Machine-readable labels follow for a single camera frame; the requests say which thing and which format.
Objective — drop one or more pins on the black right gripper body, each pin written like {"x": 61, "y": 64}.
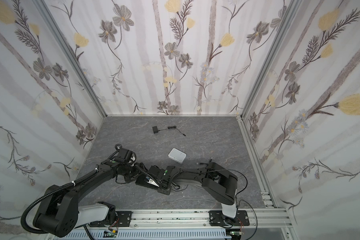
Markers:
{"x": 168, "y": 180}

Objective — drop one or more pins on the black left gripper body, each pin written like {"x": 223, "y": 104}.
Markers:
{"x": 142, "y": 179}

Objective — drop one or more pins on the black network switch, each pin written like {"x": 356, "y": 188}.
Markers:
{"x": 143, "y": 181}

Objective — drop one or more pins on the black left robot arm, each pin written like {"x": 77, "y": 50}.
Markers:
{"x": 57, "y": 211}

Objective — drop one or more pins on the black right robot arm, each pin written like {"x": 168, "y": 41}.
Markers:
{"x": 219, "y": 182}

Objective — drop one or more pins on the far black power adapter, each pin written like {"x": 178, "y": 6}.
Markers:
{"x": 156, "y": 130}

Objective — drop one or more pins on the white network switch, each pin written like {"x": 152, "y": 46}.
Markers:
{"x": 177, "y": 155}

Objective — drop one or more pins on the white slotted cable duct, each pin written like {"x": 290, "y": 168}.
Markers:
{"x": 163, "y": 234}

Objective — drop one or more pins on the aluminium mounting rail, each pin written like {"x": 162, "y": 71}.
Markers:
{"x": 197, "y": 219}

